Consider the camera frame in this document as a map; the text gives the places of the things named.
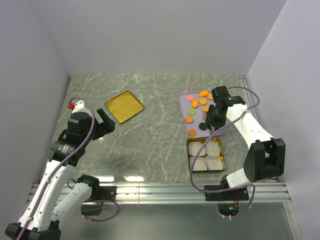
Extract orange round dotted cookie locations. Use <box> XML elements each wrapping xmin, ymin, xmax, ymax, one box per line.
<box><xmin>202</xmin><ymin>106</ymin><xmax>209</xmax><ymax>113</ymax></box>

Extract black sandwich cookie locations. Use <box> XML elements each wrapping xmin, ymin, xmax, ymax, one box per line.
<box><xmin>198</xmin><ymin>122</ymin><xmax>208</xmax><ymax>131</ymax></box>

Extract lavender plastic tray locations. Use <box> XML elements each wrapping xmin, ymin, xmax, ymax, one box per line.
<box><xmin>178</xmin><ymin>91</ymin><xmax>215</xmax><ymax>138</ymax></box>

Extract orange pumpkin cookie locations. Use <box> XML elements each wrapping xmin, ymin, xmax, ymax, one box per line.
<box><xmin>191</xmin><ymin>99</ymin><xmax>199</xmax><ymax>109</ymax></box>

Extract gold cookie tin base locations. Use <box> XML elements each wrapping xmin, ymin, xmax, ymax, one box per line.
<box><xmin>186</xmin><ymin>137</ymin><xmax>226</xmax><ymax>174</ymax></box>

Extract metal tongs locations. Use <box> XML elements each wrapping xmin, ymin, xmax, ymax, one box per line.
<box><xmin>202</xmin><ymin>112</ymin><xmax>216</xmax><ymax>135</ymax></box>

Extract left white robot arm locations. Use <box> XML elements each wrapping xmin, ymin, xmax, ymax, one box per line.
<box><xmin>5</xmin><ymin>104</ymin><xmax>117</xmax><ymax>240</ymax></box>

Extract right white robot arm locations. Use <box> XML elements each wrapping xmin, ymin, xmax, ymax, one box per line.
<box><xmin>204</xmin><ymin>86</ymin><xmax>286</xmax><ymax>201</ymax></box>

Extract orange round cookie top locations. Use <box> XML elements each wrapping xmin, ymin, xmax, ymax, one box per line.
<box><xmin>199</xmin><ymin>98</ymin><xmax>208</xmax><ymax>106</ymax></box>

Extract orange fish cookie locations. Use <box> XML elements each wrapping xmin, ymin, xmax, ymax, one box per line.
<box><xmin>198</xmin><ymin>90</ymin><xmax>209</xmax><ymax>98</ymax></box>

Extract gold tin lid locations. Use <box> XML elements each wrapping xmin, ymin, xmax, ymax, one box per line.
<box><xmin>105</xmin><ymin>90</ymin><xmax>145</xmax><ymax>124</ymax></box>

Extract green round cookie left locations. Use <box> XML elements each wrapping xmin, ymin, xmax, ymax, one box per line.
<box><xmin>187</xmin><ymin>108</ymin><xmax>196</xmax><ymax>116</ymax></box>

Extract pink round cookie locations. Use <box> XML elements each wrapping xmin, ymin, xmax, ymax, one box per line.
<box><xmin>186</xmin><ymin>95</ymin><xmax>194</xmax><ymax>101</ymax></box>

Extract orange chocolate chip cookie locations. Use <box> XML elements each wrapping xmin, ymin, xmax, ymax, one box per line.
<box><xmin>188</xmin><ymin>129</ymin><xmax>197</xmax><ymax>137</ymax></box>

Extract white paper cup back-right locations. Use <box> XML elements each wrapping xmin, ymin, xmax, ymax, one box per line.
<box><xmin>205</xmin><ymin>141</ymin><xmax>221</xmax><ymax>158</ymax></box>

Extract white paper cup front-right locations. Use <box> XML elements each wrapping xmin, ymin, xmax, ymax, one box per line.
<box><xmin>204</xmin><ymin>155</ymin><xmax>224</xmax><ymax>171</ymax></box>

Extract white paper cup front-left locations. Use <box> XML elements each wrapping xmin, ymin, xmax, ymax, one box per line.
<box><xmin>189</xmin><ymin>156</ymin><xmax>208</xmax><ymax>171</ymax></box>

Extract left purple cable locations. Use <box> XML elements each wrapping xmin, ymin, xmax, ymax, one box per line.
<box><xmin>14</xmin><ymin>96</ymin><xmax>121</xmax><ymax>240</ymax></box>

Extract purple cable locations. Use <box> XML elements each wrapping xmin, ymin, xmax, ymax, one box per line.
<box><xmin>189</xmin><ymin>85</ymin><xmax>261</xmax><ymax>220</ymax></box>
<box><xmin>14</xmin><ymin>96</ymin><xmax>121</xmax><ymax>240</ymax></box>

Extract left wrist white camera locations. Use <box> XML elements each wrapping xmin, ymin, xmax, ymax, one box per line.
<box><xmin>67</xmin><ymin>100</ymin><xmax>91</xmax><ymax>116</ymax></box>

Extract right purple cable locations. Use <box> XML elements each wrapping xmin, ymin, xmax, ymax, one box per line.
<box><xmin>189</xmin><ymin>85</ymin><xmax>261</xmax><ymax>220</ymax></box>

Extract aluminium rail frame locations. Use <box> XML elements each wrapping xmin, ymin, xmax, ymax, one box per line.
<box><xmin>27</xmin><ymin>73</ymin><xmax>300</xmax><ymax>240</ymax></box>

